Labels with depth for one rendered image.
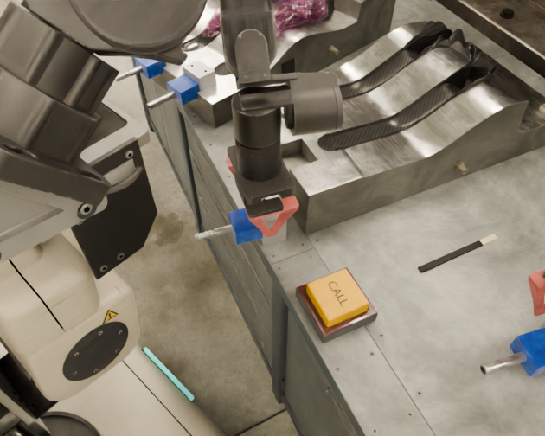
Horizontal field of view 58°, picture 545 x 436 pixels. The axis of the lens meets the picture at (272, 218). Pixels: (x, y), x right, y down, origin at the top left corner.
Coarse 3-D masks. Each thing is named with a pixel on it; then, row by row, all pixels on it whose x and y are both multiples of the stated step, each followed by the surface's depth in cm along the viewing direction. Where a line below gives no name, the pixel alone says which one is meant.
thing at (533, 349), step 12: (528, 336) 59; (540, 336) 59; (516, 348) 60; (528, 348) 58; (540, 348) 58; (504, 360) 58; (516, 360) 58; (528, 360) 58; (540, 360) 57; (492, 372) 58; (528, 372) 59; (540, 372) 58
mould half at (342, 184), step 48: (384, 48) 86; (384, 96) 82; (480, 96) 75; (528, 96) 86; (384, 144) 75; (432, 144) 74; (480, 144) 77; (528, 144) 84; (336, 192) 70; (384, 192) 75
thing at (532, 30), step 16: (448, 0) 128; (464, 0) 124; (480, 0) 124; (496, 0) 124; (512, 0) 124; (528, 0) 125; (544, 0) 124; (464, 16) 125; (480, 16) 120; (496, 16) 119; (512, 16) 119; (528, 16) 119; (544, 16) 119; (480, 32) 122; (496, 32) 118; (512, 32) 115; (528, 32) 115; (544, 32) 115; (512, 48) 115; (528, 48) 111; (544, 48) 110; (528, 64) 112; (544, 64) 108
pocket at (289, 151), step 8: (288, 144) 75; (296, 144) 75; (304, 144) 75; (288, 152) 76; (296, 152) 77; (304, 152) 76; (288, 160) 76; (296, 160) 76; (304, 160) 76; (312, 160) 74; (288, 168) 73
